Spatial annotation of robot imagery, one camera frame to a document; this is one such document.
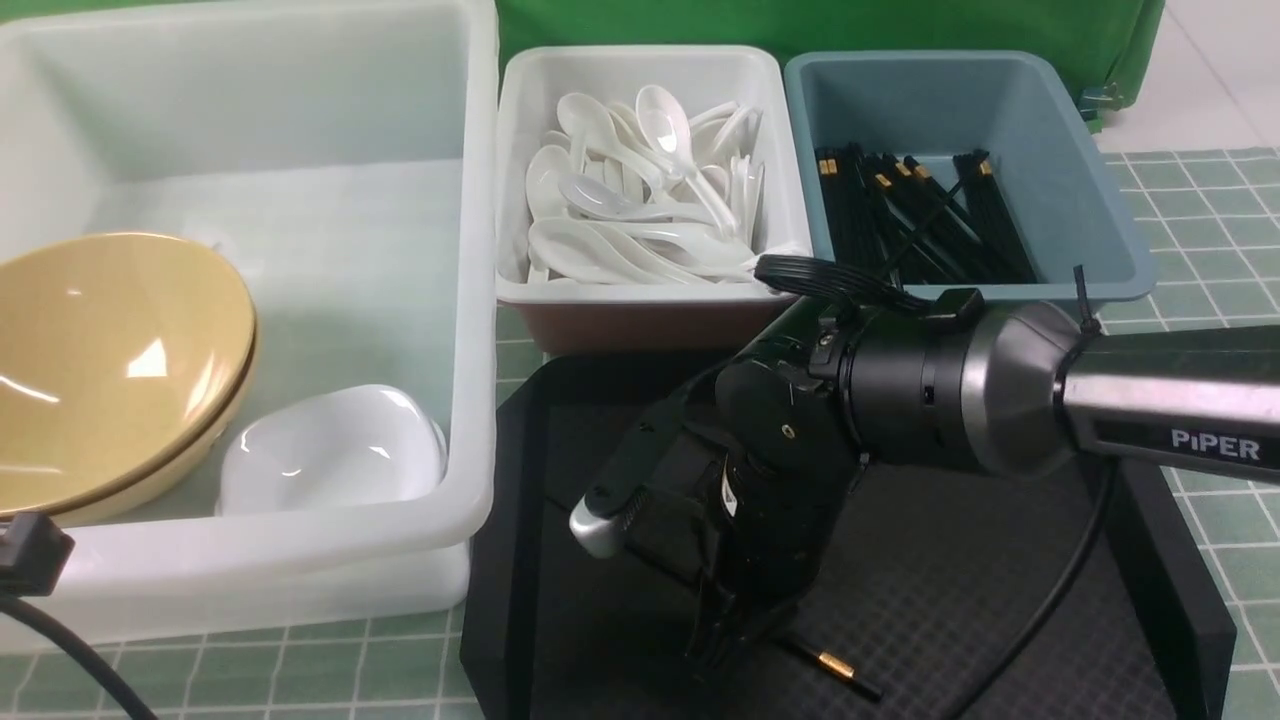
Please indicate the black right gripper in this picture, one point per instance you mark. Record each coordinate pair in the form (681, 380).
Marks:
(759, 444)

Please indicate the black chopstick gold band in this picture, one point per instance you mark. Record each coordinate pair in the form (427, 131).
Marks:
(834, 666)

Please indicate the large white plastic tub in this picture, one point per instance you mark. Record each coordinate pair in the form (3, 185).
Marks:
(340, 154)

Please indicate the black plastic serving tray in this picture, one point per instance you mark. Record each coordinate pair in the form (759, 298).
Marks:
(931, 576)

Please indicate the yellow speckled noodle bowl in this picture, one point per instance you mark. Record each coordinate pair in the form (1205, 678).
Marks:
(116, 351)

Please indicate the pile of white spoons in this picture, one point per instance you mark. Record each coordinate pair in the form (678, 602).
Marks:
(648, 194)

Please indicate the lower yellow bowl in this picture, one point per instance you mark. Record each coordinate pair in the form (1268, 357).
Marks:
(127, 496)

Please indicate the white square bowl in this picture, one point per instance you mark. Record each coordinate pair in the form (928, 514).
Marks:
(352, 447)

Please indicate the blue chopstick bin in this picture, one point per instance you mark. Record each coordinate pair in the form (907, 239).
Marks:
(934, 104)

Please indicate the green backdrop cloth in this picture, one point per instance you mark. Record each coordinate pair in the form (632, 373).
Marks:
(1100, 49)

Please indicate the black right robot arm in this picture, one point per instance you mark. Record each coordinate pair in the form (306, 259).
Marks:
(1018, 390)

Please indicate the bundle of black chopsticks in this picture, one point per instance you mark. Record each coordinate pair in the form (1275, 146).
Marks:
(889, 213)

